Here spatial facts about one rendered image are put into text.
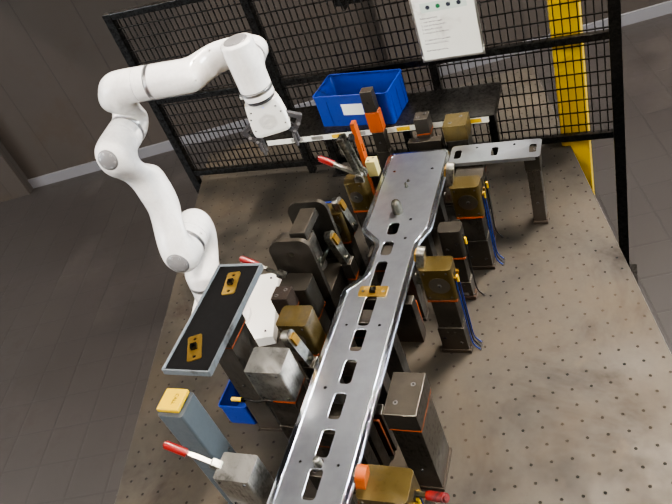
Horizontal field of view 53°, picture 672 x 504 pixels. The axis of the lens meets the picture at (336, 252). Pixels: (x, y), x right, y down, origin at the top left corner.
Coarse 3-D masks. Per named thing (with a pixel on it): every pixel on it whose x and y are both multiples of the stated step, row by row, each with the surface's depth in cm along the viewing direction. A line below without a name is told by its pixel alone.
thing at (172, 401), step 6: (168, 390) 160; (174, 390) 160; (180, 390) 159; (186, 390) 158; (168, 396) 159; (174, 396) 158; (180, 396) 157; (186, 396) 158; (162, 402) 158; (168, 402) 157; (174, 402) 157; (180, 402) 156; (162, 408) 156; (168, 408) 156; (174, 408) 155; (180, 408) 156
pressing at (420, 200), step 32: (416, 160) 228; (448, 160) 223; (384, 192) 220; (416, 192) 215; (384, 224) 208; (416, 224) 203; (384, 256) 197; (352, 288) 191; (352, 320) 182; (384, 320) 178; (320, 352) 176; (352, 352) 173; (384, 352) 170; (320, 384) 169; (352, 384) 166; (320, 416) 161; (352, 416) 159; (288, 448) 157; (352, 448) 152; (288, 480) 151; (320, 480) 149; (352, 480) 146
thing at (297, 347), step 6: (288, 330) 170; (282, 336) 170; (288, 336) 170; (294, 336) 171; (288, 342) 170; (294, 342) 170; (300, 342) 174; (294, 348) 171; (300, 348) 173; (306, 348) 175; (294, 354) 173; (300, 354) 173; (306, 354) 175; (312, 354) 177; (300, 360) 174; (306, 360) 174; (312, 360) 177; (306, 366) 175
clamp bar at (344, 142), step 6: (342, 138) 211; (348, 138) 210; (354, 138) 212; (342, 144) 212; (348, 144) 215; (342, 150) 213; (348, 150) 213; (348, 156) 214; (354, 156) 217; (348, 162) 216; (354, 162) 215; (360, 162) 219; (354, 168) 217; (360, 168) 220; (354, 174) 219; (360, 174) 218; (366, 174) 222
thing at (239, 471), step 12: (228, 456) 153; (240, 456) 152; (252, 456) 151; (228, 468) 151; (240, 468) 150; (252, 468) 149; (264, 468) 153; (216, 480) 150; (228, 480) 148; (240, 480) 147; (252, 480) 148; (264, 480) 153; (228, 492) 153; (240, 492) 151; (252, 492) 149; (264, 492) 153
